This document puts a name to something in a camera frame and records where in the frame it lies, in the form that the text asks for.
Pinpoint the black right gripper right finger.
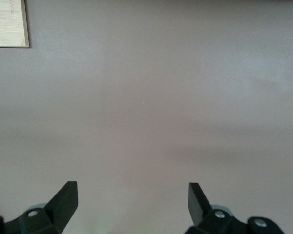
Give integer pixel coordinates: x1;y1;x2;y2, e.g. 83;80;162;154
185;183;247;234

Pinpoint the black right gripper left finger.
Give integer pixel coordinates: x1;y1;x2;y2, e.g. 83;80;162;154
4;181;78;234

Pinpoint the bamboo cutting board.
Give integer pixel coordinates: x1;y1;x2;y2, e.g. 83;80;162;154
0;0;30;48

